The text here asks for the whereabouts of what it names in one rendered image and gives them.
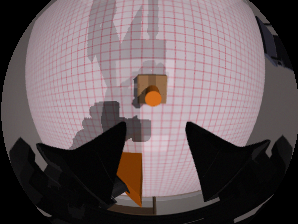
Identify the orange cylinder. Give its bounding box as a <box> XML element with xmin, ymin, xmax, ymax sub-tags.
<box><xmin>145</xmin><ymin>85</ymin><xmax>162</xmax><ymax>107</ymax></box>

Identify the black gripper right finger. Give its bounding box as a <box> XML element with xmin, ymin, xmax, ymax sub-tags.
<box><xmin>185</xmin><ymin>121</ymin><xmax>270</xmax><ymax>202</ymax></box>

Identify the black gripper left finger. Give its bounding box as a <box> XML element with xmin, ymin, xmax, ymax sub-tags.
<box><xmin>36</xmin><ymin>121</ymin><xmax>128</xmax><ymax>206</ymax></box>

